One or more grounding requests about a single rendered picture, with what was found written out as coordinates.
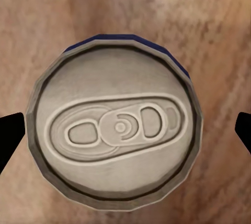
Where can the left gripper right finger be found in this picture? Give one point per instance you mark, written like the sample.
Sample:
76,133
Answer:
243,128

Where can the can of soda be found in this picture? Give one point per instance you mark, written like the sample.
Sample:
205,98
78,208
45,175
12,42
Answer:
114,124

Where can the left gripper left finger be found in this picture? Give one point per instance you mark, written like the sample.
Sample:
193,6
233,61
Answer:
12,130

